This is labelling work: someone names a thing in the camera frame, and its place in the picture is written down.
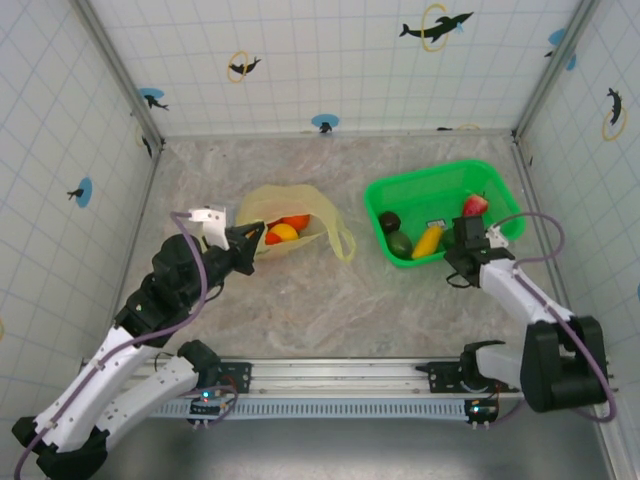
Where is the blue circle diver sticker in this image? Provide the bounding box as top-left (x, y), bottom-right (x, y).
top-left (67, 177), bottom-right (95, 209)

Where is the circuit board with leds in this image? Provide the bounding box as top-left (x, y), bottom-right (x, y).
top-left (464, 397), bottom-right (500, 430)
top-left (188, 387), bottom-right (237, 427)

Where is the right circuit board with leds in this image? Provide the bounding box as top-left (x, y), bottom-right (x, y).
top-left (464, 397), bottom-right (500, 430)

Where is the tall orca ring sticker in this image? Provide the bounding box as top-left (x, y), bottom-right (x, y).
top-left (601, 87), bottom-right (629, 142)

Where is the blue circle seal sticker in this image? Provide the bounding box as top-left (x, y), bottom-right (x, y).
top-left (310, 113), bottom-right (340, 135)

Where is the yellow fake banana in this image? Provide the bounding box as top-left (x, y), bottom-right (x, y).
top-left (411, 224), bottom-right (445, 260)

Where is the blue circle shark sticker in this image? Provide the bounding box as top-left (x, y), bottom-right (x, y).
top-left (137, 87), bottom-right (170, 112)

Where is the aluminium frame post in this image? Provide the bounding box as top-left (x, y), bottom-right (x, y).
top-left (73, 0), bottom-right (167, 149)
top-left (510, 0), bottom-right (599, 144)

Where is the left circuit board with leds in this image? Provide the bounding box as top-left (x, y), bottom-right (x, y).
top-left (188, 387), bottom-right (237, 427)

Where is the yellow fake lemon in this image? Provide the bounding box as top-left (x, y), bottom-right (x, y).
top-left (269, 223), bottom-right (300, 244)

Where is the small orca ring sticker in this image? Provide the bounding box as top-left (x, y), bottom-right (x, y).
top-left (227, 49), bottom-right (263, 84)

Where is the yellow translucent plastic bag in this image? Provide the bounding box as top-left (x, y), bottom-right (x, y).
top-left (234, 183), bottom-right (357, 264)

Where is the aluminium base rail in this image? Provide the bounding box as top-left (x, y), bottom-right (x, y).
top-left (79, 355), bottom-right (619, 401)

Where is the red fake apple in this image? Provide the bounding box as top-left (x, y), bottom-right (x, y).
top-left (462, 192), bottom-right (489, 217)

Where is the blue whale sticker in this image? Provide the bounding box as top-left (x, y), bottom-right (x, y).
top-left (544, 27), bottom-right (579, 71)

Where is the large dolphin ring sticker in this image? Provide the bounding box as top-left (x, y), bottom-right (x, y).
top-left (398, 3), bottom-right (475, 54)

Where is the green plastic basket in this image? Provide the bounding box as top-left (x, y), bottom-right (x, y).
top-left (363, 158), bottom-right (527, 271)

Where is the white slotted cable duct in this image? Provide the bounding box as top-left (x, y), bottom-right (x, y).
top-left (144, 398), bottom-right (471, 421)

